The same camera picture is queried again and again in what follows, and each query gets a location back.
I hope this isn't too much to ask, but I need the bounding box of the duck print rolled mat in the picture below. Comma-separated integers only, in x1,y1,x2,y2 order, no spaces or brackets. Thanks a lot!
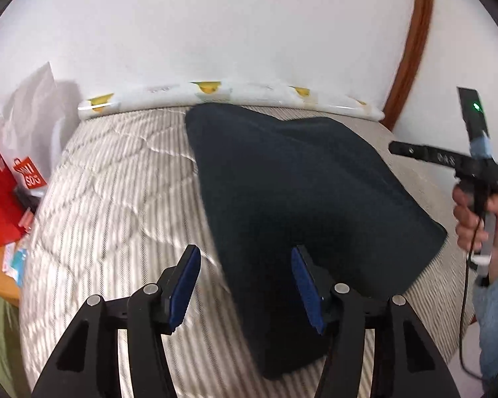
77,80,386,122

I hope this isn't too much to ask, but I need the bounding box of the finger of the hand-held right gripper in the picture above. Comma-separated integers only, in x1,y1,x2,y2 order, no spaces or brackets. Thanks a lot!
388,140,474,170

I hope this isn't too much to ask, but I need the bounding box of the red paper bag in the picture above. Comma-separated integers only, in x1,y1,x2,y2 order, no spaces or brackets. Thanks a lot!
0,133,47,249

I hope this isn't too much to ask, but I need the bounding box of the person's right forearm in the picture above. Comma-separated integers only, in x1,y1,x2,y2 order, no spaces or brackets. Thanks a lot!
472,253,498,387

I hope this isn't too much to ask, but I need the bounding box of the wooden door frame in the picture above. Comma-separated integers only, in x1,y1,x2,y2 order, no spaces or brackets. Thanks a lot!
377,0,436,131

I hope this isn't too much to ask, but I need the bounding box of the blue white packet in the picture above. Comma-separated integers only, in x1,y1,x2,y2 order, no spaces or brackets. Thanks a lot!
2,242,32,287

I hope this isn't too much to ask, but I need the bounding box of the white striped quilted mattress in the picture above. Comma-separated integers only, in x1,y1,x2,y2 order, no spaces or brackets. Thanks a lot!
19,105,476,398

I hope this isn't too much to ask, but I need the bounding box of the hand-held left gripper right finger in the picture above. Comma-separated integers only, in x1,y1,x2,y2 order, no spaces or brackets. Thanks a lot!
291,244,459,398

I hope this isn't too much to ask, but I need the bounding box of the black cable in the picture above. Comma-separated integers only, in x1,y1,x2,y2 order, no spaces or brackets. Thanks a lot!
458,216,486,380

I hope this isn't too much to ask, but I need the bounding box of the orange cardboard box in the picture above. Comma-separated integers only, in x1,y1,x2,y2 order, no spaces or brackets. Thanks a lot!
0,244,23,304

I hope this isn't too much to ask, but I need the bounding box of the green cloth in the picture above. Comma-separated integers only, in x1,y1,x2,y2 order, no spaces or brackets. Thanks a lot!
0,246,32,398

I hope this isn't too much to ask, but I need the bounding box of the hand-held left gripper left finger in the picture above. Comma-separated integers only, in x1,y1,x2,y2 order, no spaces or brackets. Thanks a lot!
33,244,202,398

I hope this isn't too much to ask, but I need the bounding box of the person's right hand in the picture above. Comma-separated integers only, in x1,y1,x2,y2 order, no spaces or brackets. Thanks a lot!
452,183,498,275

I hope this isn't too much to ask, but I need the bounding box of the white plastic bag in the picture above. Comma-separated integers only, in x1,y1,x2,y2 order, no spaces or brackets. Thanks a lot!
0,61,81,191

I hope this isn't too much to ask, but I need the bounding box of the black sweater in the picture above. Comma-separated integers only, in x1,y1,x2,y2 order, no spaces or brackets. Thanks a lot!
185,103,448,380

